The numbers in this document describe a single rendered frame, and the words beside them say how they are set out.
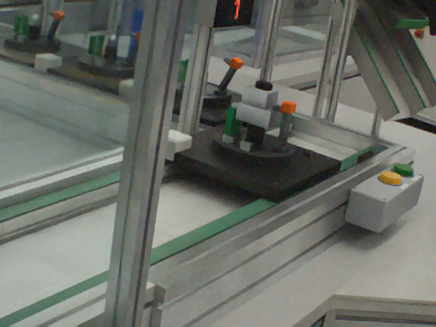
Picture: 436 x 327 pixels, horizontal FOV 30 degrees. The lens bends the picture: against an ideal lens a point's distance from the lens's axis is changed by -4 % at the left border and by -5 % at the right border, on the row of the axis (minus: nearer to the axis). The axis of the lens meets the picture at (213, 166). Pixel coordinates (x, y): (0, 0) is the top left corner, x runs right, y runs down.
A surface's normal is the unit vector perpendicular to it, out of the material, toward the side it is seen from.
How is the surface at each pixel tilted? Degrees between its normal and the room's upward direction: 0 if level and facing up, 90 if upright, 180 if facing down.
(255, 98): 90
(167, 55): 90
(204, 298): 90
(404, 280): 0
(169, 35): 90
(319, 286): 0
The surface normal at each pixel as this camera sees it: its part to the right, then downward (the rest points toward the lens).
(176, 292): 0.83, 0.30
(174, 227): 0.16, -0.93
